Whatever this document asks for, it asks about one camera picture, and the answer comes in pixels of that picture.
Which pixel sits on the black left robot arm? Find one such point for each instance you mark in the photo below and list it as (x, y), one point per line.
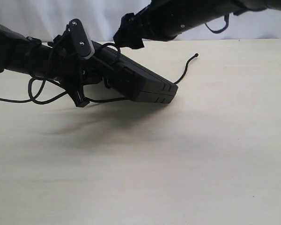
(26, 55)

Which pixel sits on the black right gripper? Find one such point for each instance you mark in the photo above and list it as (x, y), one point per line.
(133, 29)

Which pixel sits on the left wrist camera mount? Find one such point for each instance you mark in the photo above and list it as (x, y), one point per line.
(82, 43)

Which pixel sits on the white backdrop curtain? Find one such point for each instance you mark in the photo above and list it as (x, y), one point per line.
(44, 18)

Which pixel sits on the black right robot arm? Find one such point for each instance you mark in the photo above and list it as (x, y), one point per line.
(163, 20)

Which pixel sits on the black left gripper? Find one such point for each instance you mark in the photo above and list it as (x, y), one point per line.
(68, 66)

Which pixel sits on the black plastic carrying case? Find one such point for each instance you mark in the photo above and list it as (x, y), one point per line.
(132, 80)

